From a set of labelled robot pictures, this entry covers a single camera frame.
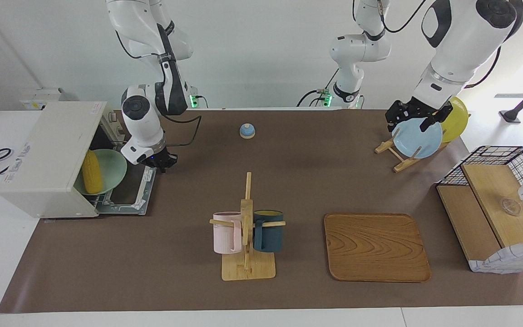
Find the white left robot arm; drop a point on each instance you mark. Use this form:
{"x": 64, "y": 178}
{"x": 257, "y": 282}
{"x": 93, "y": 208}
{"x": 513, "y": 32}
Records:
{"x": 461, "y": 45}

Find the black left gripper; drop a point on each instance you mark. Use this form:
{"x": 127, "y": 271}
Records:
{"x": 418, "y": 109}

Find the white checked cloth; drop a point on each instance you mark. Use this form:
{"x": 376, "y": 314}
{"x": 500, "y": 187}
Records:
{"x": 511, "y": 259}

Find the beige toaster oven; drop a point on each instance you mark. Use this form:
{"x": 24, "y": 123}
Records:
{"x": 48, "y": 154}

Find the brown table mat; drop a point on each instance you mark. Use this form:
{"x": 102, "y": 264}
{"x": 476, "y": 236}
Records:
{"x": 152, "y": 272}

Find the dark blue mug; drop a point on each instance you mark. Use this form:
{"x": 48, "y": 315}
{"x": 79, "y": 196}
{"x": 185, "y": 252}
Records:
{"x": 268, "y": 236}

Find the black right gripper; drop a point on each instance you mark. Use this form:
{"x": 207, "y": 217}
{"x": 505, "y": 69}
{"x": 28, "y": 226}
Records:
{"x": 161, "y": 156}

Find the small blue bowl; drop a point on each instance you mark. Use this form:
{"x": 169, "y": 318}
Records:
{"x": 247, "y": 131}

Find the beige oven knob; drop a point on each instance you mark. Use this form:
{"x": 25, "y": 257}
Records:
{"x": 112, "y": 116}

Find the wooden mug tree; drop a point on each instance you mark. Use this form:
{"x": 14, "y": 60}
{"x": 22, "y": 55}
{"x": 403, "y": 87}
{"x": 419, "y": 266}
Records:
{"x": 248, "y": 268}

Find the light blue plate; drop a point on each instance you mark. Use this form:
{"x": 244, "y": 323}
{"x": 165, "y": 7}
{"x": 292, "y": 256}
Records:
{"x": 416, "y": 141}

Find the light green plate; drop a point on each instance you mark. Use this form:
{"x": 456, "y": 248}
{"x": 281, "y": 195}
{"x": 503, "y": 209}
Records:
{"x": 114, "y": 170}

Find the wooden plate rack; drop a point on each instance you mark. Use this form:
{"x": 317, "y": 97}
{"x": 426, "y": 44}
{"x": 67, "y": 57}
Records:
{"x": 402, "y": 164}

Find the yellow plate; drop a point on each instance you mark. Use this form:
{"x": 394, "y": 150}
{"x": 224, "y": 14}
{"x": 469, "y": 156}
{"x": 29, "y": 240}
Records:
{"x": 456, "y": 125}

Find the pink mug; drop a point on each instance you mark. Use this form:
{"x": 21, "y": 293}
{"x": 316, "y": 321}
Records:
{"x": 225, "y": 236}

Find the small clear glass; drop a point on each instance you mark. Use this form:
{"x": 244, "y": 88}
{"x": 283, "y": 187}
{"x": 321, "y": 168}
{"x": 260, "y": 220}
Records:
{"x": 511, "y": 207}

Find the white wall box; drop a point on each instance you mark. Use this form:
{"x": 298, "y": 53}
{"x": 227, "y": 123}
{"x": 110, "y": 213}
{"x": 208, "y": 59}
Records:
{"x": 39, "y": 97}

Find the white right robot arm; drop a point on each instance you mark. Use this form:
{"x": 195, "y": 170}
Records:
{"x": 141, "y": 122}

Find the yellow corn cob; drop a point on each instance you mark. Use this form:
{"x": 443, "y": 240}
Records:
{"x": 92, "y": 175}

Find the brown wooden tray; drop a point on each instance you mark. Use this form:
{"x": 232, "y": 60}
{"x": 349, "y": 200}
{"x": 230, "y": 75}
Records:
{"x": 375, "y": 245}

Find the glass oven door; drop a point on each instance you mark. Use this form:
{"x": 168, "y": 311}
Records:
{"x": 130, "y": 200}

